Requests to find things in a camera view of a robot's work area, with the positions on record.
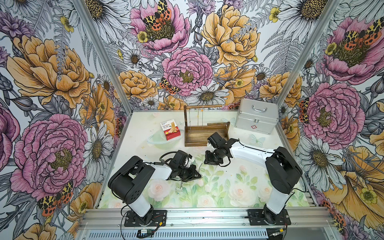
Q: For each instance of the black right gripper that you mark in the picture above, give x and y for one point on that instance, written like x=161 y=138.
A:
x=209 y=161

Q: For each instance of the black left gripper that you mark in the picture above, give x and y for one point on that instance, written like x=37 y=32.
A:
x=193 y=172

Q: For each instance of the wooden jewelry display stand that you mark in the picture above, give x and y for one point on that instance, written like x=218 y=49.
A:
x=197 y=136

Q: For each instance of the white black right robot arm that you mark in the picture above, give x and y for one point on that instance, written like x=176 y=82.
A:
x=283 y=170

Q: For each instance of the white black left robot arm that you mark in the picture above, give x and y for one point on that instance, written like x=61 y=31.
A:
x=129 y=182

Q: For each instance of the red white small box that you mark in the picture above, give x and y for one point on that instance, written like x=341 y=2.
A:
x=170 y=129

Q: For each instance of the silver metal first-aid case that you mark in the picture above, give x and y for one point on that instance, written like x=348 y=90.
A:
x=257 y=116

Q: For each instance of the small green circuit board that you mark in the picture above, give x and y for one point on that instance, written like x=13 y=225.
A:
x=143 y=233

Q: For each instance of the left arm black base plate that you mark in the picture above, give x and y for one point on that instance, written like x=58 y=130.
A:
x=154 y=218

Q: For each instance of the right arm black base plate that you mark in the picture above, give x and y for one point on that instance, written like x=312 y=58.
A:
x=264 y=217

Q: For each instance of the aluminium front rail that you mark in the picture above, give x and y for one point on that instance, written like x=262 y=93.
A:
x=308 y=223

